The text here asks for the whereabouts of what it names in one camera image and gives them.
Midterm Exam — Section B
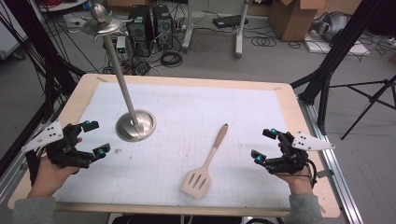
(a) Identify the cardboard box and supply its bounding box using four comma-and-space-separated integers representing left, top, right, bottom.
268, 0, 327, 43

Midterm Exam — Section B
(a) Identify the beige slotted spatula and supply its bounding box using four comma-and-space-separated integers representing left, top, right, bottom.
180, 123, 230, 200

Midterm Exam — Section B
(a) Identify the aluminium rail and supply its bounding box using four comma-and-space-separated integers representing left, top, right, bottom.
298, 98, 364, 224

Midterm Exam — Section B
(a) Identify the person's left hand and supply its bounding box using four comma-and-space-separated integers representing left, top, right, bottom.
29, 136, 84, 199

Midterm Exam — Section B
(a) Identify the flat black box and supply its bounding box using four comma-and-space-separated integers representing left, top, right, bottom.
212, 14, 249, 30

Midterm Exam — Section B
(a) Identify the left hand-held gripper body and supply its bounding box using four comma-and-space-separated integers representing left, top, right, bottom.
21, 119, 94, 170

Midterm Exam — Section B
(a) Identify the white stand leg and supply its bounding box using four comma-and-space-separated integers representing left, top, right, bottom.
181, 0, 196, 52
234, 0, 250, 59

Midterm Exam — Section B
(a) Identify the grey rounded appliance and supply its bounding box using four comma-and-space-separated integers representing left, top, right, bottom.
312, 11, 352, 42

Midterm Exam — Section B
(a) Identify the small white device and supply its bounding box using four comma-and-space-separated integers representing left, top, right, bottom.
115, 35, 127, 54

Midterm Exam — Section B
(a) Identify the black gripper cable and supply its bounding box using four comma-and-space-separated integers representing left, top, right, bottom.
306, 158, 318, 189

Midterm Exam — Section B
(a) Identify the black tripod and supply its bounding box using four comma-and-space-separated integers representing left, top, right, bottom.
329, 74, 396, 141

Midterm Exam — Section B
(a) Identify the thin coiled black cable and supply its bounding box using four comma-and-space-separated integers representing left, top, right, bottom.
249, 35, 277, 49

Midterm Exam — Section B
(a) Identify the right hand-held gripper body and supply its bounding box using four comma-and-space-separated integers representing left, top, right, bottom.
265, 130, 336, 175

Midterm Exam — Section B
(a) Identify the black wrist strap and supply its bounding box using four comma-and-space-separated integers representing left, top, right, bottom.
24, 150, 42, 187

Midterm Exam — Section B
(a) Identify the black truss frame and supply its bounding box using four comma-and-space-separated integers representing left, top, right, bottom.
290, 0, 389, 105
0, 0, 87, 175

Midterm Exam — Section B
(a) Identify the person's right hand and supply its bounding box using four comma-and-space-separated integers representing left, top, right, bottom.
275, 141, 315, 197

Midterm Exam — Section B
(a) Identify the white grid mat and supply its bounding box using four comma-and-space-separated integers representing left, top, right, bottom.
53, 81, 292, 209

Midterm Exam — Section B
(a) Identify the white flat board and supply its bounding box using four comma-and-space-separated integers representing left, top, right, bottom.
304, 30, 372, 57

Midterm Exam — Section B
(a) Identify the black computer tower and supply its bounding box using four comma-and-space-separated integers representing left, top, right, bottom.
126, 4, 153, 59
151, 4, 174, 51

